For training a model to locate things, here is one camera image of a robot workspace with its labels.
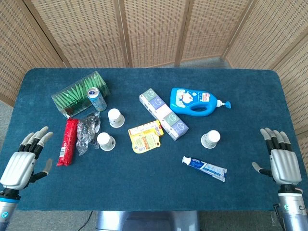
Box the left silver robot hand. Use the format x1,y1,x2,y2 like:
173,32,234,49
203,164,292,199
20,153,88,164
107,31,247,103
0,126,53,196

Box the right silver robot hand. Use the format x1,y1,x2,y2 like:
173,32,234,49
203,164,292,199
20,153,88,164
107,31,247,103
252,128,303,186

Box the white paper cup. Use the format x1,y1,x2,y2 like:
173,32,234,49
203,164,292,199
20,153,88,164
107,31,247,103
201,129,221,149
107,108,125,128
96,132,116,152

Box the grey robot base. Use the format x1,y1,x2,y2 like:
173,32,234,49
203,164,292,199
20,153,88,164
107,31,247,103
96,211,200,231

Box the red snack package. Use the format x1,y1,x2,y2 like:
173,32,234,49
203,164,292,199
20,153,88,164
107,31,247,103
56,117,79,167

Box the crumpled clear plastic wrapper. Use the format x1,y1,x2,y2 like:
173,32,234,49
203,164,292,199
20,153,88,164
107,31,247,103
76,111,101,156

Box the blue white toothpaste tube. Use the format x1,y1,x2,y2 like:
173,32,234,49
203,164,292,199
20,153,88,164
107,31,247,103
181,155,228,183

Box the clear box green tea bags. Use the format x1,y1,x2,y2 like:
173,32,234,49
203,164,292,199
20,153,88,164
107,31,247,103
51,70,111,118

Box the light blue drink can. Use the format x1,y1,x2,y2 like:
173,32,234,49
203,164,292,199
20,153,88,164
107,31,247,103
86,87,107,112

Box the blue detergent pump bottle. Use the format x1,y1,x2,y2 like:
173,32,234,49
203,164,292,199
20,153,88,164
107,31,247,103
169,87,232,117

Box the dark blue table cloth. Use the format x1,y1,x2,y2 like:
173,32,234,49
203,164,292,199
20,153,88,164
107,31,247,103
0,67,303,212

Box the yellow die-cut packet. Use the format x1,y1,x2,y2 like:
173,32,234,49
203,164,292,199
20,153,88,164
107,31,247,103
131,133,161,154

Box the yellow flat box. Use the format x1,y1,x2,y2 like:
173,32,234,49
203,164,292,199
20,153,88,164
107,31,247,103
128,120,165,139

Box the long pastel tissue pack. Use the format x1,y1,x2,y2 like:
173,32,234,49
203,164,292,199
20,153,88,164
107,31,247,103
139,88,190,141

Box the woven folding screen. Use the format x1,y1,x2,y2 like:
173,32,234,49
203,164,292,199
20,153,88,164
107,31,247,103
0,0,308,161

